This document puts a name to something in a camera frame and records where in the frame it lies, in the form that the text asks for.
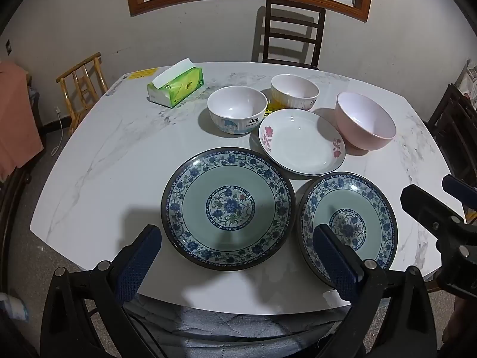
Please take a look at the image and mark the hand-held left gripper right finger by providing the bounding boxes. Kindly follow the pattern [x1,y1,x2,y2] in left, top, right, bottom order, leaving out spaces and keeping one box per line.
[313,224,436,358]

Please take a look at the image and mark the white plate red flowers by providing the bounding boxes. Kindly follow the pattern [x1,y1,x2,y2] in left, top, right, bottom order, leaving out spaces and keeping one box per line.
[161,148,297,271]

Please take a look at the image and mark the dark wooden furniture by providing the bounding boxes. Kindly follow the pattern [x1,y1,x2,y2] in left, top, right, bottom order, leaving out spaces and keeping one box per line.
[0,168,32,295]

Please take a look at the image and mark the green tissue pack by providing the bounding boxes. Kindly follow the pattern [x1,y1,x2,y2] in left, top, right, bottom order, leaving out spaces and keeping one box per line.
[146,58,205,109]

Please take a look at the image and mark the small blue floral plate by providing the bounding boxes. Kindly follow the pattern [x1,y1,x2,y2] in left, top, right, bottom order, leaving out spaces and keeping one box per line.
[298,172,399,289]

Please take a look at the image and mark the white plate with pink flowers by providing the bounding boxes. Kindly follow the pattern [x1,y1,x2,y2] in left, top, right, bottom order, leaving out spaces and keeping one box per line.
[258,108,346,177]

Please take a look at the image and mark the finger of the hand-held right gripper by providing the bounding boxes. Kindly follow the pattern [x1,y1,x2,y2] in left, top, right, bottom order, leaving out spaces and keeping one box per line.
[400,184,466,240]
[442,175,477,211]

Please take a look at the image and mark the pink bowl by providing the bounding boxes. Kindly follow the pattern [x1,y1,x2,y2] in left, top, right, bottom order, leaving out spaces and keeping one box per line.
[334,92,396,152]

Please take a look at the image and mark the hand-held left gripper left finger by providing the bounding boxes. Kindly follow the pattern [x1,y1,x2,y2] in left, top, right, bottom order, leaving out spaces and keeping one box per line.
[40,224,162,358]

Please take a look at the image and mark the white cable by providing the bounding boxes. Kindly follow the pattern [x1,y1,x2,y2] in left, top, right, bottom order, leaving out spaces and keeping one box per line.
[50,108,65,157]

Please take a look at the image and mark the yellow rectangular label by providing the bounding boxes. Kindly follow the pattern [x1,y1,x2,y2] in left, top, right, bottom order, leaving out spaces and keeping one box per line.
[125,68,157,80]

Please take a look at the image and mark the white bowl with blue print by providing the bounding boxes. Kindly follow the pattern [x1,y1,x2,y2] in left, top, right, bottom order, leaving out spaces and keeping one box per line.
[207,86,268,135]

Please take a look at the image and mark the stack of newspapers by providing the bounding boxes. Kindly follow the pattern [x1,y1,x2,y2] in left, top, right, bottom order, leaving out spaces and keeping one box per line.
[456,58,477,107]

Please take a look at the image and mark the dark wooden carved chair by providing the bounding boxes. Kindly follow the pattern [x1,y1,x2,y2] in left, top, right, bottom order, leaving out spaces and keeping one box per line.
[427,82,477,187]

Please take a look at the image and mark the orange cloth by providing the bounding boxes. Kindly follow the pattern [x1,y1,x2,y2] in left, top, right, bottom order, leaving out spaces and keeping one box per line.
[0,61,44,170]

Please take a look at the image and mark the bamboo chair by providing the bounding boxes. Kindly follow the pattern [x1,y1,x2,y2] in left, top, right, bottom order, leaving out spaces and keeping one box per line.
[56,51,109,137]

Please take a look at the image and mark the white bowl with yellow print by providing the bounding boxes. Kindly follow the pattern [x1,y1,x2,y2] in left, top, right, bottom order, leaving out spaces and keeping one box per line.
[270,74,320,112]

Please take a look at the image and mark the dark wooden ladder-back chair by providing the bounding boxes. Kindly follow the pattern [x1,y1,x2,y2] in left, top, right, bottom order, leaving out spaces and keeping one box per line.
[251,0,326,71]

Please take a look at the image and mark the grey quilted cloth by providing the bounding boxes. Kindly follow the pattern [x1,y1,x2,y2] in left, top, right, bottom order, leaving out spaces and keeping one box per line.
[123,293,354,358]

